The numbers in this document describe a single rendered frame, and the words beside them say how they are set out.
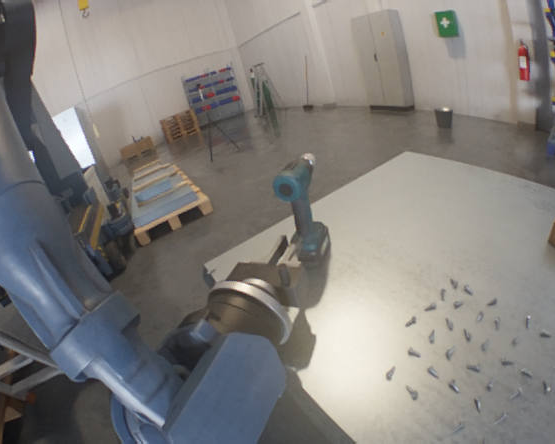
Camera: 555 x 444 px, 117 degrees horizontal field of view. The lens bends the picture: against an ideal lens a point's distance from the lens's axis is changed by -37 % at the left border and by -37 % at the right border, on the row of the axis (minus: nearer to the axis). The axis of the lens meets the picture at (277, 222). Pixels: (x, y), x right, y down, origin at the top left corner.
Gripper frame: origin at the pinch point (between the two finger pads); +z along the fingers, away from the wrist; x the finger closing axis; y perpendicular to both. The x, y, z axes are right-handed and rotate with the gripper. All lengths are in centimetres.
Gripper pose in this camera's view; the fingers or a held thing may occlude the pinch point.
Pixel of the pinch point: (288, 246)
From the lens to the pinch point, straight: 54.1
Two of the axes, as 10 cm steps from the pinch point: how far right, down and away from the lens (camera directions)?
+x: -8.9, 0.0, 4.5
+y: -2.4, -8.4, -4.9
